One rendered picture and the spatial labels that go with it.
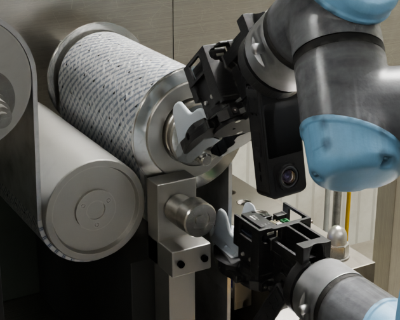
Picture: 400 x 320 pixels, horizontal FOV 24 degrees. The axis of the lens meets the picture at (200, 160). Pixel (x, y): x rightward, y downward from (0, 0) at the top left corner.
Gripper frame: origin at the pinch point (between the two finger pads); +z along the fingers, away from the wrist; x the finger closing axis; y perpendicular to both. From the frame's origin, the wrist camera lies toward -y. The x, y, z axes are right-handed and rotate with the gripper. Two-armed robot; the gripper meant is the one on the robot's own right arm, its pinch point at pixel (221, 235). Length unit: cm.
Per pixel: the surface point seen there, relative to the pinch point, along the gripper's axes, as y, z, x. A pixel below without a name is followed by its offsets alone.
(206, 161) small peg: 14.0, -8.1, 6.8
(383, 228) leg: -36, 49, -71
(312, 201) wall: -87, 163, -138
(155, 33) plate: 18.9, 29.9, -6.6
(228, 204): 5.1, -2.0, 0.2
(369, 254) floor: -109, 152, -158
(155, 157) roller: 13.7, -3.6, 10.8
